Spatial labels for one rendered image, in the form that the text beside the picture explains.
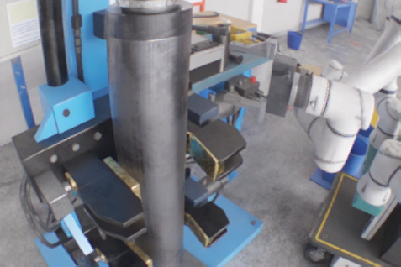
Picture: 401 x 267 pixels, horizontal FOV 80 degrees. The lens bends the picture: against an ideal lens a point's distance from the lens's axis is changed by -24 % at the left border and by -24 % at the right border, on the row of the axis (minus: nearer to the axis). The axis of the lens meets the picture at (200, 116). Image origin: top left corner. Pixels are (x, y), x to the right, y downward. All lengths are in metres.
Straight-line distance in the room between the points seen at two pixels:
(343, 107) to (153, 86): 0.42
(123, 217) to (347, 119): 0.59
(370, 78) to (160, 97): 0.57
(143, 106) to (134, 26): 0.20
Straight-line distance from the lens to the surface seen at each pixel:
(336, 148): 0.70
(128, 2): 0.66
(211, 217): 1.38
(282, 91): 0.66
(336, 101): 0.64
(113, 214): 0.79
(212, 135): 1.04
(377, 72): 0.87
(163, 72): 0.68
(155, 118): 0.74
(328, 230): 1.75
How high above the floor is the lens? 1.62
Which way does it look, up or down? 33 degrees down
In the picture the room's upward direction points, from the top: 4 degrees clockwise
